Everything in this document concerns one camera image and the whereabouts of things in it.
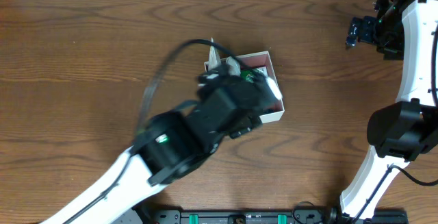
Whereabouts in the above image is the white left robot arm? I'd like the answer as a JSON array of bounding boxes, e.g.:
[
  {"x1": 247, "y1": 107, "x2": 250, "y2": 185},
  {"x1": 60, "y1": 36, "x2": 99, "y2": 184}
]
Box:
[{"x1": 47, "y1": 66, "x2": 282, "y2": 223}]

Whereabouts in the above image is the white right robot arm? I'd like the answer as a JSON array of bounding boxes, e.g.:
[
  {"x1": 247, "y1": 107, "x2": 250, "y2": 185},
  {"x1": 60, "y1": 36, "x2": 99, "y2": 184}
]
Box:
[{"x1": 328, "y1": 0, "x2": 437, "y2": 223}]

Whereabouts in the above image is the white cosmetic tube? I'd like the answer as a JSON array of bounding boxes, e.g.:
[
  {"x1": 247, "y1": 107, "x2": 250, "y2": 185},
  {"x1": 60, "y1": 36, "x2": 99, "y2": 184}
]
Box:
[{"x1": 208, "y1": 46, "x2": 222, "y2": 71}]

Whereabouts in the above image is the white cardboard box pink inside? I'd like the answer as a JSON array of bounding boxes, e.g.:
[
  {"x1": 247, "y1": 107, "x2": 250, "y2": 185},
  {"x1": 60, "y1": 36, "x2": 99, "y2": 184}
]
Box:
[{"x1": 204, "y1": 51, "x2": 285, "y2": 125}]

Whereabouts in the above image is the clear bottle dark cap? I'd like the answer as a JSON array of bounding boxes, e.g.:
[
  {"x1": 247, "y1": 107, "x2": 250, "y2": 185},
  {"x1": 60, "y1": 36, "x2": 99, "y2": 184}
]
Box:
[{"x1": 225, "y1": 57, "x2": 241, "y2": 76}]

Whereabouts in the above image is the black mounting rail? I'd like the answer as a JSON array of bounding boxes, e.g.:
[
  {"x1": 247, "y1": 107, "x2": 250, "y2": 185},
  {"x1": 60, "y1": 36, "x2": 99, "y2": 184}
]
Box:
[{"x1": 133, "y1": 201, "x2": 409, "y2": 224}]

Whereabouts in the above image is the green white toothbrush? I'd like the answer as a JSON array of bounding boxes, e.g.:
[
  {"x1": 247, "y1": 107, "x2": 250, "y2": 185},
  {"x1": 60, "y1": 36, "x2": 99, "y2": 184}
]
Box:
[{"x1": 266, "y1": 77, "x2": 283, "y2": 100}]

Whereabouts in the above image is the green soap packet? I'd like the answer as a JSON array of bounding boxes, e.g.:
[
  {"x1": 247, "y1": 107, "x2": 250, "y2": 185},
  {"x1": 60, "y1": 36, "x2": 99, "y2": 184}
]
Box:
[{"x1": 240, "y1": 66, "x2": 268, "y2": 83}]

